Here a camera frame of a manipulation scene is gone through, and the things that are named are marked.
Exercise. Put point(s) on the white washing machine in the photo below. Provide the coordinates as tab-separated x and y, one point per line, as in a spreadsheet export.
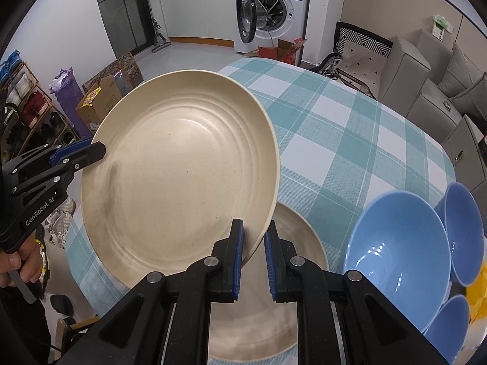
293	19

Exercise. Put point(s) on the person's left hand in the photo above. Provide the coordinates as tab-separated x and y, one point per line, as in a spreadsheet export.
26	270

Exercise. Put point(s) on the purple trash bin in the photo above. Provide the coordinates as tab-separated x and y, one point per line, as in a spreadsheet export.
68	91

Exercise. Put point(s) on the grey cushion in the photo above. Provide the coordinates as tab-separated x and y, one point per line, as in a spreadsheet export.
456	76
471	99

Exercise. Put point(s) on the green white wall panel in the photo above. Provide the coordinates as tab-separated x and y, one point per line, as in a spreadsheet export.
439	30

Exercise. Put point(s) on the beige round plate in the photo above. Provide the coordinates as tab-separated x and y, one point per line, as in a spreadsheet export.
171	159
300	228

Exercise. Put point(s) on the person's left forearm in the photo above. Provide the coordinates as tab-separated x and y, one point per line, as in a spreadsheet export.
19	323

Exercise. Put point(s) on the yellow plastic bag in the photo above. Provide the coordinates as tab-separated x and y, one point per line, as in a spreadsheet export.
479	296

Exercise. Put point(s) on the brown cardboard box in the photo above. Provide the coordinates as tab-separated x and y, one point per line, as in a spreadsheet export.
102	99

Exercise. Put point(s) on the dark glass door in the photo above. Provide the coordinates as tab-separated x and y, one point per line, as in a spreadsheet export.
118	11

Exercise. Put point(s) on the blue ribbed bowl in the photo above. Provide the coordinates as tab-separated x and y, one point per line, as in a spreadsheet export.
462	235
449	330
395	243

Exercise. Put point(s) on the black white patterned mat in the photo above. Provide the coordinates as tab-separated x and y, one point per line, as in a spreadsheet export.
361	57

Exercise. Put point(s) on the patterned brown box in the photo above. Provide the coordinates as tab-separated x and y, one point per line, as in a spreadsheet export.
129	68

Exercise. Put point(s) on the upright vacuum cleaner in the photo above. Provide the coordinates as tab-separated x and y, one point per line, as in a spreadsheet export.
159	42

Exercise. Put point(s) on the red cardboard box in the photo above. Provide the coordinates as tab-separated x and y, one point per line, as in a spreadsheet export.
272	51

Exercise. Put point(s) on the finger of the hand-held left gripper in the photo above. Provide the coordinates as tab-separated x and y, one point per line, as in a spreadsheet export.
70	150
91	154

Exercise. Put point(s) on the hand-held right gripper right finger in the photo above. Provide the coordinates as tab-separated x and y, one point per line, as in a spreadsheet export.
271	266

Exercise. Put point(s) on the shoe rack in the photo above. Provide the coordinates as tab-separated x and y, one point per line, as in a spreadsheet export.
34	102

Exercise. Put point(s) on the grey sofa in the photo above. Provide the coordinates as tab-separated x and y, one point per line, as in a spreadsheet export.
403	76

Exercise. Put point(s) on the white sneaker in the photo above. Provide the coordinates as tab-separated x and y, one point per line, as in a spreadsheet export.
61	220

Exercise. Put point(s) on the white lower kitchen cabinets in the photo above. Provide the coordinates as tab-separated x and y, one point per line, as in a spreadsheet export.
190	7

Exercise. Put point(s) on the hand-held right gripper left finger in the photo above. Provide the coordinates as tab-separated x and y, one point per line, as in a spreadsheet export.
237	258

